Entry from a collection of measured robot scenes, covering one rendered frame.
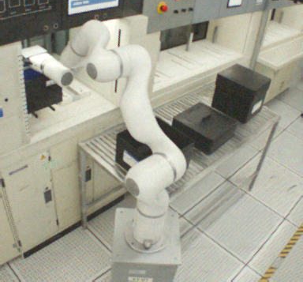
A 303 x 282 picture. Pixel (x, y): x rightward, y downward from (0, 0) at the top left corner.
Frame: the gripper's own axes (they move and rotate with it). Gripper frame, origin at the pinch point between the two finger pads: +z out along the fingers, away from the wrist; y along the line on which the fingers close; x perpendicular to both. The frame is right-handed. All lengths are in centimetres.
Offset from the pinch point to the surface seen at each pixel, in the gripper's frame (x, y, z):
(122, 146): -34, 19, -49
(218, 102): -41, 105, -47
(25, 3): 32.1, -11.3, -18.7
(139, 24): 14, 48, -24
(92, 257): -123, 3, -44
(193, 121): -37, 68, -54
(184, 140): -33, 46, -65
